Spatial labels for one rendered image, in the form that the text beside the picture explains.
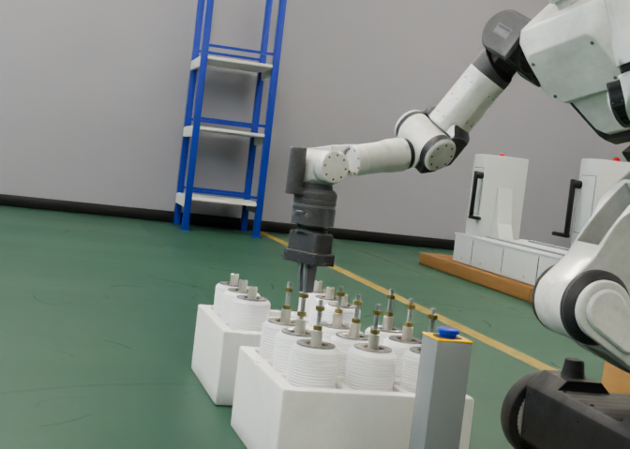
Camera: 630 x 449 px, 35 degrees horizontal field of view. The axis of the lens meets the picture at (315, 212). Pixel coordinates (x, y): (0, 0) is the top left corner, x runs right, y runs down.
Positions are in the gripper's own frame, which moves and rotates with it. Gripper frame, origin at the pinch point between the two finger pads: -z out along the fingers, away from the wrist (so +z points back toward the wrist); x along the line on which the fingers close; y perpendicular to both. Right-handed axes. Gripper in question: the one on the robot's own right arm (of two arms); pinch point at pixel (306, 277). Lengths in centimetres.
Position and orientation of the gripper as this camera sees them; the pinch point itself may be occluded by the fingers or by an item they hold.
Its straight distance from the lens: 203.2
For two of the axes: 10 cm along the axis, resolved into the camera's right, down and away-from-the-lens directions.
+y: 6.9, 0.4, 7.3
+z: 1.1, -9.9, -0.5
